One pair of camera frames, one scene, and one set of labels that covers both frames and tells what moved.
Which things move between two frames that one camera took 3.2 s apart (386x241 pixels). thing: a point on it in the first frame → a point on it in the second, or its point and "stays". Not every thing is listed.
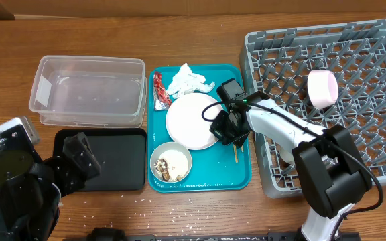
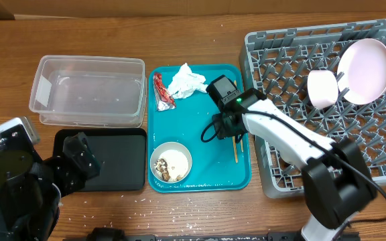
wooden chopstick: (236, 153) stays
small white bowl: (323, 88) stays
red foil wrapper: (161, 99) stays
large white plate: (185, 123) → (365, 69)
